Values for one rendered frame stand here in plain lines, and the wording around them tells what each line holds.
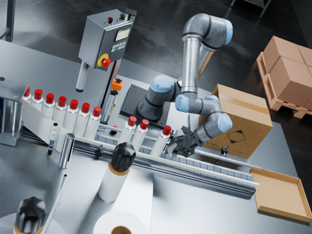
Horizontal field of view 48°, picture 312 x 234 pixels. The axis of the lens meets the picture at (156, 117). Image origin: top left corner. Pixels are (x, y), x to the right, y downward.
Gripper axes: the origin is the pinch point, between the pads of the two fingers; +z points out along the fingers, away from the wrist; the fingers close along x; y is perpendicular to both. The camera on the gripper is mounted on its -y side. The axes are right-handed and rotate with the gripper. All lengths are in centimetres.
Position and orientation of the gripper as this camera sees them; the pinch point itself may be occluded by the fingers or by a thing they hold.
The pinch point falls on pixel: (167, 151)
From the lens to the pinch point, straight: 173.7
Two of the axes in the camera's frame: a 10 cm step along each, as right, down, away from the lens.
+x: 6.6, 5.8, 4.7
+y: -0.4, 6.6, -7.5
